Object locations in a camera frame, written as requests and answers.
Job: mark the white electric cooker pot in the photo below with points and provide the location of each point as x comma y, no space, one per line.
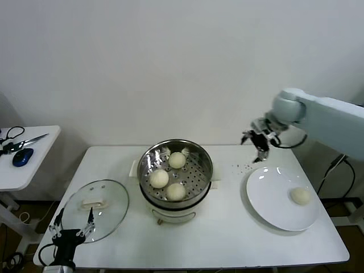
173,216

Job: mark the stainless steel steamer basket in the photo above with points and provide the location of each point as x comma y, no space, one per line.
196,170

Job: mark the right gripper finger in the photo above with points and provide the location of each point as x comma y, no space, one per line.
247,134
263,155

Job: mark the white round plate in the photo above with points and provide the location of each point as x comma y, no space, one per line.
270,193

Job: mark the black power adapter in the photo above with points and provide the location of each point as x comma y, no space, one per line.
337,162

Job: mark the white steamed baozi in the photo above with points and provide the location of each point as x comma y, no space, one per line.
177,160
175,192
159,178
300,196

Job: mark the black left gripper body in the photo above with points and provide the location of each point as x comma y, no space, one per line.
66,241

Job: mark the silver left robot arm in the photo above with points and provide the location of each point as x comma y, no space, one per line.
66,268

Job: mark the white side table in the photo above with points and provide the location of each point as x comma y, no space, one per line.
42,159

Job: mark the blue computer mouse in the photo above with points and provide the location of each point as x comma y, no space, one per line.
22,157

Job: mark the black white stand base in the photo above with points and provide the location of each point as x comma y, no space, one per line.
341,201

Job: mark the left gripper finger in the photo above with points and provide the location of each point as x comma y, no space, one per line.
59,217
91,217

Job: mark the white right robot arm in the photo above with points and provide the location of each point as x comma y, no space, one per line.
327,119

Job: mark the small green black gadget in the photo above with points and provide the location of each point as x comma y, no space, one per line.
10,147

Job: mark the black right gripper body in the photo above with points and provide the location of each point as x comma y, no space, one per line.
261,141

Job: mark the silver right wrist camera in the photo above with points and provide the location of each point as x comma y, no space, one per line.
258,124

